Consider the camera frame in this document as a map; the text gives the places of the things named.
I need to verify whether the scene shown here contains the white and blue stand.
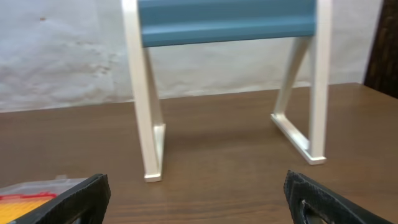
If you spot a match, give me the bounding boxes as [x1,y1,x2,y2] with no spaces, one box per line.
[120,0,333,184]

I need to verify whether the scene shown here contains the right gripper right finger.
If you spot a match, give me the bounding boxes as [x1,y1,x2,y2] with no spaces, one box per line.
[283,169,396,224]

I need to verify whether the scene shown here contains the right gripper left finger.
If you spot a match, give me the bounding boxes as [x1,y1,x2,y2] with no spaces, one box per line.
[12,173,112,224]

